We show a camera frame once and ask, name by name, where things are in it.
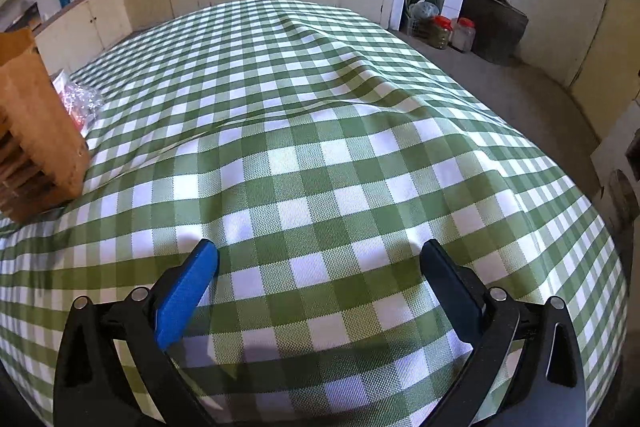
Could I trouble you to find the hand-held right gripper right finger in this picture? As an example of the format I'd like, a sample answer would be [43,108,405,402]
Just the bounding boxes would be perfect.
[420,238,587,427]

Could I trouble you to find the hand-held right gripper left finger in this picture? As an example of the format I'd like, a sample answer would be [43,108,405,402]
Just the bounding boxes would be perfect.
[53,238,221,427]

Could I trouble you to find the wooden utensil holder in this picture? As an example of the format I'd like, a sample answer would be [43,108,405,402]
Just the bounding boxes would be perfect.
[0,28,90,224]

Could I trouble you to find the green checkered tablecloth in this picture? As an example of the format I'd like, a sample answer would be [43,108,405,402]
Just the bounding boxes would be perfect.
[0,0,630,427]

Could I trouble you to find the clear plastic bag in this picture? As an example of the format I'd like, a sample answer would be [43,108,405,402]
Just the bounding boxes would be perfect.
[50,69,105,134]

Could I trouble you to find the red-lid jar with pale contents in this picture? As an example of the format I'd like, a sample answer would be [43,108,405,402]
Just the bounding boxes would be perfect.
[451,17,477,53]

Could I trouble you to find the red-lid jar with green contents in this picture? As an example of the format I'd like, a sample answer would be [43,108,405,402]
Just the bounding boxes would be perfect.
[431,15,454,50]

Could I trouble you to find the dark wooden crate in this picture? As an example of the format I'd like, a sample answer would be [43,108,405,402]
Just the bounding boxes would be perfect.
[459,0,530,66]

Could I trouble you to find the green plastic basket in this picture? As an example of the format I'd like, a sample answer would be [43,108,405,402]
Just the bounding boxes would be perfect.
[404,0,443,38]

